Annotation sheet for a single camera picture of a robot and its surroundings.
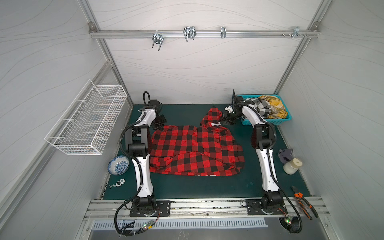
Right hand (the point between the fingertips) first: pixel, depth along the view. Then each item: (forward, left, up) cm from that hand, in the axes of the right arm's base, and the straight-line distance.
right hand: (223, 118), depth 106 cm
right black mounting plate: (-54, -13, -4) cm, 56 cm away
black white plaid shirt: (+7, -28, +6) cm, 30 cm away
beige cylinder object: (-35, -35, +2) cm, 50 cm away
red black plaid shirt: (-24, +11, -3) cm, 26 cm away
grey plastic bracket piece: (-25, -37, -3) cm, 45 cm away
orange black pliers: (-48, -37, -4) cm, 61 cm away
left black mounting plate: (-58, +33, -3) cm, 66 cm away
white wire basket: (-32, +69, +29) cm, 81 cm away
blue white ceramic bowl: (-37, +64, -2) cm, 74 cm away
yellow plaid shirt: (+5, -38, +6) cm, 39 cm away
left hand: (-6, +41, +1) cm, 42 cm away
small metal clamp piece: (-48, +59, -1) cm, 76 cm away
